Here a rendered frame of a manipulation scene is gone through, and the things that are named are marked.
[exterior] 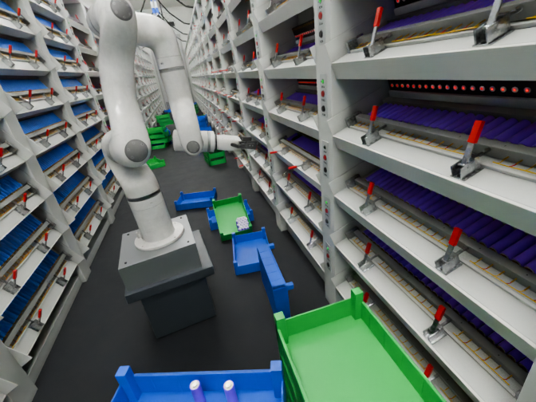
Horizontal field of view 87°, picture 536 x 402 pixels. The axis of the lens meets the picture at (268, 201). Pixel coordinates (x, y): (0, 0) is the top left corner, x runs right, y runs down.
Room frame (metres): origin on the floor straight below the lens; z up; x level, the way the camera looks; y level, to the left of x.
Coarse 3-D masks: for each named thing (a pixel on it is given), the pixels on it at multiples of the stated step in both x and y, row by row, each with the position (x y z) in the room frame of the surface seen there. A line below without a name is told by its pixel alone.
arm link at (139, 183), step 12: (108, 132) 1.00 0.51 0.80; (108, 156) 0.96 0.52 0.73; (120, 168) 0.98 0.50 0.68; (132, 168) 1.00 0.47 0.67; (144, 168) 1.02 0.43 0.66; (120, 180) 0.95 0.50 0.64; (132, 180) 0.94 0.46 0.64; (144, 180) 0.95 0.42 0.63; (156, 180) 0.99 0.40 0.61; (132, 192) 0.92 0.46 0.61; (144, 192) 0.93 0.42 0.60; (156, 192) 0.96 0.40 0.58
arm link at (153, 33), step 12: (144, 24) 1.08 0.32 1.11; (156, 24) 1.09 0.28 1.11; (144, 36) 1.08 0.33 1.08; (156, 36) 1.08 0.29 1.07; (168, 36) 1.10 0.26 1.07; (156, 48) 1.09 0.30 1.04; (168, 48) 1.09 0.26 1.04; (156, 60) 1.11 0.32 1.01; (168, 60) 1.09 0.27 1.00; (180, 60) 1.12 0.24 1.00
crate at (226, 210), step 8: (224, 200) 1.77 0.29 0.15; (232, 200) 1.78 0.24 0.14; (240, 200) 1.78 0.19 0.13; (216, 208) 1.75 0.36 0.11; (224, 208) 1.75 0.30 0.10; (232, 208) 1.74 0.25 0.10; (240, 208) 1.74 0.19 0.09; (216, 216) 1.62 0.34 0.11; (224, 216) 1.68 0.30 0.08; (232, 216) 1.68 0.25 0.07; (240, 216) 1.67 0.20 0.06; (224, 224) 1.62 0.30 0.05; (232, 224) 1.61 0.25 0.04; (248, 224) 1.52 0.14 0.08; (224, 232) 1.56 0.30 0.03; (240, 232) 1.51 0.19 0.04; (248, 232) 1.53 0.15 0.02; (224, 240) 1.50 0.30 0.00
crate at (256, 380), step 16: (128, 368) 0.35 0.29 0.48; (272, 368) 0.31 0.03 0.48; (128, 384) 0.34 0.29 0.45; (144, 384) 0.35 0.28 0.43; (160, 384) 0.35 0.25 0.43; (176, 384) 0.34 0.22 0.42; (208, 384) 0.34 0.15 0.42; (240, 384) 0.33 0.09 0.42; (256, 384) 0.33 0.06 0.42; (272, 384) 0.33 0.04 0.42; (112, 400) 0.31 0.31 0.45; (128, 400) 0.34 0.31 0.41; (144, 400) 0.33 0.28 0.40; (160, 400) 0.33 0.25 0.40; (176, 400) 0.33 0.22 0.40; (192, 400) 0.32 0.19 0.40; (208, 400) 0.32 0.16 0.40; (224, 400) 0.32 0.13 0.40; (240, 400) 0.31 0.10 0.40; (256, 400) 0.31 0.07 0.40; (272, 400) 0.31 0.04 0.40
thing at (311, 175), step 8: (288, 128) 1.54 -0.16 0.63; (280, 136) 1.53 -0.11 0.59; (288, 136) 1.54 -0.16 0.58; (272, 144) 1.52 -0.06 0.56; (280, 152) 1.41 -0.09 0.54; (288, 152) 1.36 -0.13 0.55; (288, 160) 1.27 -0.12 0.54; (296, 160) 1.23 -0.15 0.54; (296, 168) 1.19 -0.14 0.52; (312, 168) 1.09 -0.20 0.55; (304, 176) 1.11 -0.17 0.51; (312, 176) 1.02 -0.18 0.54; (320, 176) 0.93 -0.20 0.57; (312, 184) 1.05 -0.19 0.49; (320, 184) 0.93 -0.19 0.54
